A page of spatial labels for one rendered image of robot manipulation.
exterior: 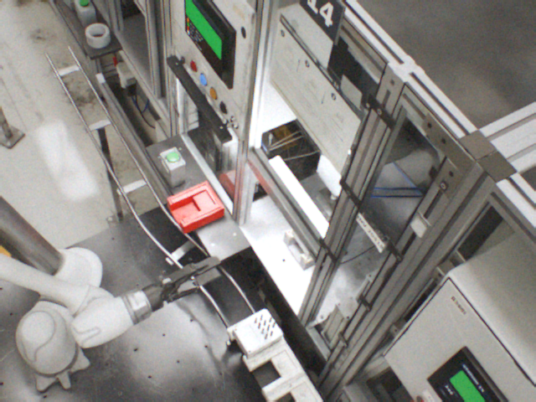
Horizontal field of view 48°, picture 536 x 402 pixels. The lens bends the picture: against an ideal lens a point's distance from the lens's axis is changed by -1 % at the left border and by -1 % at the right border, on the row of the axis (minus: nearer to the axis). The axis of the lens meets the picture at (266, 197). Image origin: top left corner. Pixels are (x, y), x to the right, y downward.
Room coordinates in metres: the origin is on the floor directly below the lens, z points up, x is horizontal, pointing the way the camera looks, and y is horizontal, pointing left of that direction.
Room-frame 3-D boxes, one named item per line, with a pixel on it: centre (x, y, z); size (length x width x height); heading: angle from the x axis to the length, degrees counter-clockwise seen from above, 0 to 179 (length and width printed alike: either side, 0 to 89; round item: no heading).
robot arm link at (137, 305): (0.60, 0.30, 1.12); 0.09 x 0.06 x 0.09; 39
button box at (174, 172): (1.18, 0.33, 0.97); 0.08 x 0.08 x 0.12; 39
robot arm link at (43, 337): (0.55, 0.61, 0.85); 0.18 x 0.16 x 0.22; 172
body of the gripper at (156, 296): (0.65, 0.25, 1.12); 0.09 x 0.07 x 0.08; 129
